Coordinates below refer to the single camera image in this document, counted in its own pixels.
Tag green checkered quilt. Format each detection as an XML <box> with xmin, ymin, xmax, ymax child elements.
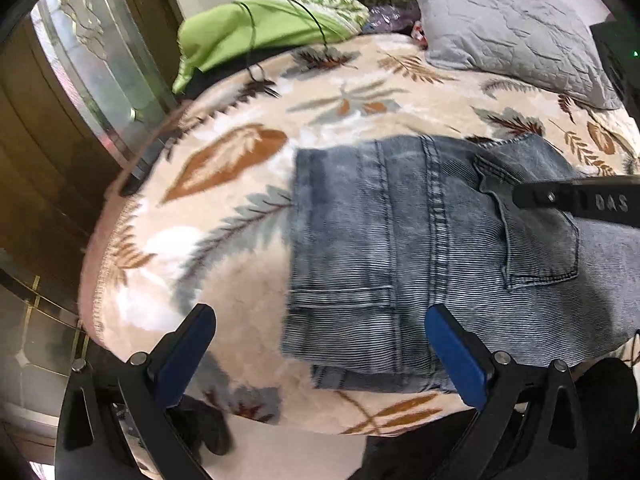
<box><xmin>172</xmin><ymin>0</ymin><xmax>416</xmax><ymax>93</ymax></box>

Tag blue denim pants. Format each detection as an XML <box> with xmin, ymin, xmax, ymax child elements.
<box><xmin>281</xmin><ymin>132</ymin><xmax>640</xmax><ymax>395</ymax></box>

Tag wooden door with glass panel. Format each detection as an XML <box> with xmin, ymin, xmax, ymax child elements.
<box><xmin>0</xmin><ymin>0</ymin><xmax>186</xmax><ymax>311</ymax></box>

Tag purple plastic bag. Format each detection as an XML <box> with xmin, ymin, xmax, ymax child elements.
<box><xmin>365</xmin><ymin>2</ymin><xmax>423</xmax><ymax>36</ymax></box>

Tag grey quilted pillow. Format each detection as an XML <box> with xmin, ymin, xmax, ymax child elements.
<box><xmin>407</xmin><ymin>0</ymin><xmax>623</xmax><ymax>111</ymax></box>

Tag black cable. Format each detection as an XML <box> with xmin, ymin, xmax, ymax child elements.
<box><xmin>240</xmin><ymin>0</ymin><xmax>346</xmax><ymax>86</ymax></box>

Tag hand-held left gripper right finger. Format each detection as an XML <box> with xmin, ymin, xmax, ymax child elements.
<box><xmin>425</xmin><ymin>303</ymin><xmax>588</xmax><ymax>480</ymax></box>

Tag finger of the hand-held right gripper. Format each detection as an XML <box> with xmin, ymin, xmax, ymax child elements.
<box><xmin>510</xmin><ymin>177</ymin><xmax>583</xmax><ymax>213</ymax></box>

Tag leaf print blanket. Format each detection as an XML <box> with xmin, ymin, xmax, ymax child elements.
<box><xmin>80</xmin><ymin>32</ymin><xmax>640</xmax><ymax>436</ymax></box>

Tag black phone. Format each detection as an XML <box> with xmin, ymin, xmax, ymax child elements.
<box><xmin>117</xmin><ymin>157</ymin><xmax>151</xmax><ymax>197</ymax></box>

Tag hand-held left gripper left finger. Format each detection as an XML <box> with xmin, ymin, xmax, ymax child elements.
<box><xmin>56</xmin><ymin>303</ymin><xmax>217</xmax><ymax>480</ymax></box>

